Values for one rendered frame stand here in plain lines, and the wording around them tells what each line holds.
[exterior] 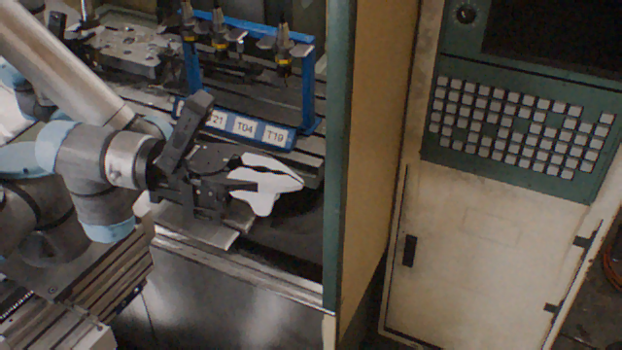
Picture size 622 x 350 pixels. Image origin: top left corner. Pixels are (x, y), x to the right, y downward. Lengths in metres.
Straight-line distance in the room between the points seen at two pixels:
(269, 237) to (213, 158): 1.10
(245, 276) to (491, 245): 0.75
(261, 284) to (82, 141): 0.90
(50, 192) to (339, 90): 0.56
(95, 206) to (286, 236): 1.00
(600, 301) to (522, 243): 1.07
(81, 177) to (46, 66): 0.20
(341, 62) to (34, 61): 0.49
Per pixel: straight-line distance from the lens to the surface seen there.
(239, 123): 1.91
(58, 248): 1.25
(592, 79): 1.43
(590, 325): 2.75
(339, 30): 1.01
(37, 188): 1.16
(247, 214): 1.92
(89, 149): 0.81
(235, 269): 1.65
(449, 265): 1.97
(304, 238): 1.75
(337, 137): 1.13
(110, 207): 0.88
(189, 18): 1.89
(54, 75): 0.95
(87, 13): 2.01
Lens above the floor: 2.06
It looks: 42 degrees down
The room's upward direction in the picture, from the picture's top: straight up
